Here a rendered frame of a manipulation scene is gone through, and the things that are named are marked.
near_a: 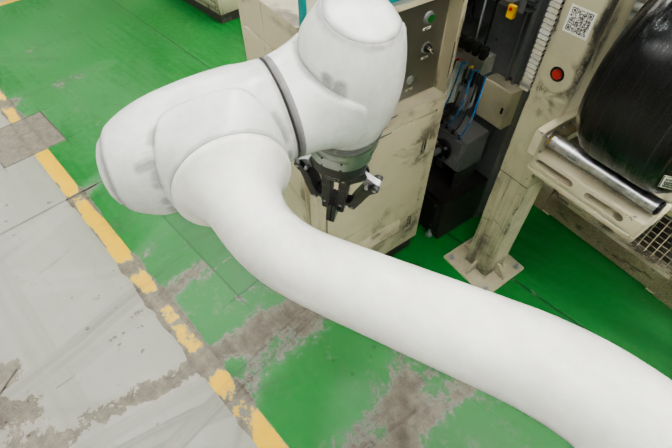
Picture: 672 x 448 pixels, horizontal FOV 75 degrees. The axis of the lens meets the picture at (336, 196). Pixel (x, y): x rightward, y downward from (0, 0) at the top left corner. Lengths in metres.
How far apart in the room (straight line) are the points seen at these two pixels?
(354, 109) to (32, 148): 2.94
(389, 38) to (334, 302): 0.21
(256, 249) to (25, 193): 2.68
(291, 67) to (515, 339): 0.27
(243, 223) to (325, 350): 1.63
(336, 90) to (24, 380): 2.01
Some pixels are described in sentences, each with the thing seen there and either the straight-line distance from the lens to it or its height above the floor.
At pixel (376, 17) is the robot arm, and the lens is 0.39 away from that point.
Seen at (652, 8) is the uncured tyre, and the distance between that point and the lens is 1.22.
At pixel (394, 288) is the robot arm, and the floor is 1.54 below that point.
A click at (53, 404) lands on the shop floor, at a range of 2.15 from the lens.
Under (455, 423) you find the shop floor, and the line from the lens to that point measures 1.89.
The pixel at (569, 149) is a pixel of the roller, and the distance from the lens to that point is 1.47.
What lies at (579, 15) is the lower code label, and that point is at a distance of 1.42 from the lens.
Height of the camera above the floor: 1.78
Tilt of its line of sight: 48 degrees down
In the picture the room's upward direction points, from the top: straight up
